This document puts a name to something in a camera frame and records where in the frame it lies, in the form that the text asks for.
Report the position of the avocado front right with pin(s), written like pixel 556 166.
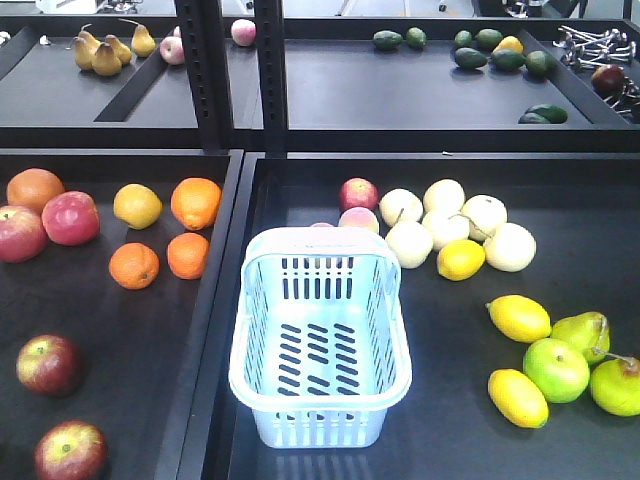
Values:
pixel 538 63

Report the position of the plain red apple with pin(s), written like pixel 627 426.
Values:
pixel 71 218

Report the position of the pink apple front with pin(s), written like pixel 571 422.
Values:
pixel 172 51

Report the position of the yellow mango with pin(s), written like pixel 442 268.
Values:
pixel 510 43

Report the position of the pink apple right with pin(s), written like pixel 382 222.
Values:
pixel 243 32

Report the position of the white melon front right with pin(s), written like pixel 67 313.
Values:
pixel 511 248

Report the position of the white melon centre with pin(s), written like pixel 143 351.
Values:
pixel 445 227

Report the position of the avocado front centre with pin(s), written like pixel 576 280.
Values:
pixel 507 60

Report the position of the red yellow apple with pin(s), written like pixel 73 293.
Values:
pixel 50 365

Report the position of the mandarin right of pair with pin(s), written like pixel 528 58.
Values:
pixel 187 255

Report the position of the pink peach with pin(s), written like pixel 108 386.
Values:
pixel 359 217

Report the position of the white melon front left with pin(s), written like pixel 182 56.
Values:
pixel 411 242

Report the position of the orange behind red apples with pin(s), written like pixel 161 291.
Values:
pixel 33 188

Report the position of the avocado small round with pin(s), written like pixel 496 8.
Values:
pixel 463 39

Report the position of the mandarin of pair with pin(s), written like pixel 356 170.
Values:
pixel 187 255
pixel 134 266

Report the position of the large orange right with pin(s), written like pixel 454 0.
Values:
pixel 195 202

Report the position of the brown pear front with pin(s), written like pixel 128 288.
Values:
pixel 105 61

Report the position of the yellow lemon lower right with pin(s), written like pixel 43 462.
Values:
pixel 518 399

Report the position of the light blue plastic basket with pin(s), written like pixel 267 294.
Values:
pixel 319 351

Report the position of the brown pear long stem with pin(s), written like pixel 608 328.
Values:
pixel 142 42

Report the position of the black shelf upright post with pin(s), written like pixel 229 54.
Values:
pixel 203 38

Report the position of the black wooden produce display stand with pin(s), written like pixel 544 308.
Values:
pixel 142 348

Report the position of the yellow green apple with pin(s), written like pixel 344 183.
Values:
pixel 137 205

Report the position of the mandarin left of pair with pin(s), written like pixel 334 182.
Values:
pixel 134 266

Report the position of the white melon back right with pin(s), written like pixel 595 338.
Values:
pixel 485 214

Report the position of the avocado front left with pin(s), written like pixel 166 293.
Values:
pixel 468 58

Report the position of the brown pear middle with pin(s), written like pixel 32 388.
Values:
pixel 122 51

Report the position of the avocado far left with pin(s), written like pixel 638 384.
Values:
pixel 387 40

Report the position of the red apple with stem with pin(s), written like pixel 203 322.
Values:
pixel 22 234

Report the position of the white melon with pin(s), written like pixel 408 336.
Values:
pixel 400 205
pixel 411 242
pixel 447 194
pixel 485 214
pixel 445 227
pixel 511 248

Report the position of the green pear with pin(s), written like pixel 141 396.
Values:
pixel 589 332

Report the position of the white melon back middle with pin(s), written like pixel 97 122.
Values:
pixel 447 194

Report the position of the yellow lemon by melons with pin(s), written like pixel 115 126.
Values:
pixel 460 259

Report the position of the avocado back right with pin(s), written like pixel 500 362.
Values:
pixel 487 39

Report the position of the yellow lemon upper right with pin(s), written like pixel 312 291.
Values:
pixel 519 318

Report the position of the red apple by melons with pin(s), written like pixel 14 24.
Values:
pixel 358 192

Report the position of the avocado pair lower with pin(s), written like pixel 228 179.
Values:
pixel 544 114

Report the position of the white melon back left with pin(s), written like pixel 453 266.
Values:
pixel 400 205

